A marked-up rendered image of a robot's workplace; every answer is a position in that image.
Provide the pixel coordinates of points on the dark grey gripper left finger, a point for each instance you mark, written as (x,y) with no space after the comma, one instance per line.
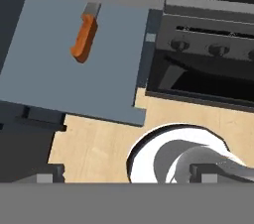
(57,174)

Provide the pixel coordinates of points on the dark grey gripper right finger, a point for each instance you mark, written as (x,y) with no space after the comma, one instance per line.
(197,173)

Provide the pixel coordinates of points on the white and grey round object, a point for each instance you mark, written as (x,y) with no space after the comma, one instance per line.
(145,162)

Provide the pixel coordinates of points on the black glass oven door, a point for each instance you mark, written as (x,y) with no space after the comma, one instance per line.
(201,81)

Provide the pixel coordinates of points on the black stove knob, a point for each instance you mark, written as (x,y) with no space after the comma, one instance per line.
(219,50)
(179,45)
(251,55)

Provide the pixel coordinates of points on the dark grey stove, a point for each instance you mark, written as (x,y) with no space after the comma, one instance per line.
(211,13)

